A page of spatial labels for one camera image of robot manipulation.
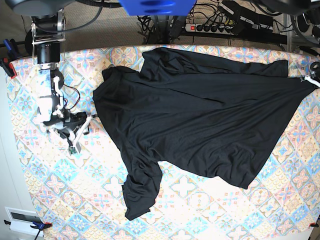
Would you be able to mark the red black table clamp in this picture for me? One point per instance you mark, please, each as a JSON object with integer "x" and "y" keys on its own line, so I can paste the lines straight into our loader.
{"x": 8, "y": 68}

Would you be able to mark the patterned colourful tablecloth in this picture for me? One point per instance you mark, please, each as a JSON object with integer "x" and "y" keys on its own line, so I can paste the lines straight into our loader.
{"x": 81, "y": 194}

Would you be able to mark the blue clamp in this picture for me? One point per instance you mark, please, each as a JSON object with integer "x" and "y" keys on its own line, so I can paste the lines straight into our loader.
{"x": 37, "y": 226}
{"x": 11, "y": 45}

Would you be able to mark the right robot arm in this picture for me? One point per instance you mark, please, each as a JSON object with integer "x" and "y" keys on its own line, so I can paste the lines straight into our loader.
{"x": 47, "y": 34}

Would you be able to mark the blue clamp bottom left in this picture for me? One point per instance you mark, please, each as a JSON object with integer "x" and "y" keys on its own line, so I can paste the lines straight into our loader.
{"x": 37, "y": 226}

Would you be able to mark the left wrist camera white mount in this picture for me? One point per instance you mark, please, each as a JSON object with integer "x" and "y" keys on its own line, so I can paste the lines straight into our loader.
{"x": 313, "y": 78}

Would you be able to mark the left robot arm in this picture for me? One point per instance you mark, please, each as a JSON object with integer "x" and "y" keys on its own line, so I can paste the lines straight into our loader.
{"x": 304, "y": 15}

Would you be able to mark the blue clamp top left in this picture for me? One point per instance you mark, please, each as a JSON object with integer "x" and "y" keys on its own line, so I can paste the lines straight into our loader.
{"x": 11, "y": 45}

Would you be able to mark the white box with dark window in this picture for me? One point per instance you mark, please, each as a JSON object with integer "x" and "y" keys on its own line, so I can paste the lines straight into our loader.
{"x": 21, "y": 215}

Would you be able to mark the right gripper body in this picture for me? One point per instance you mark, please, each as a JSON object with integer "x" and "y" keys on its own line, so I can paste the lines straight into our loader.
{"x": 71, "y": 124}

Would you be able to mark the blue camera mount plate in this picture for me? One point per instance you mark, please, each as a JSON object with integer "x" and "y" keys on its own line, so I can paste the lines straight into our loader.
{"x": 157, "y": 7}

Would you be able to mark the orange clamp bottom right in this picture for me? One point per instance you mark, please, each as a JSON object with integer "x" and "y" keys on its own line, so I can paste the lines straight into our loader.
{"x": 314, "y": 225}

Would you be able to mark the black t-shirt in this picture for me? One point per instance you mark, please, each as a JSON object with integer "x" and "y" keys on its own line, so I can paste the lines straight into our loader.
{"x": 207, "y": 115}

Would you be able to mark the white power strip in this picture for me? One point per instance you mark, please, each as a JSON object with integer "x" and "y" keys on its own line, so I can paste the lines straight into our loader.
{"x": 217, "y": 28}

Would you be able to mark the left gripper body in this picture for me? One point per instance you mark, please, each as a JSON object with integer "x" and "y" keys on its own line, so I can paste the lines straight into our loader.
{"x": 315, "y": 69}

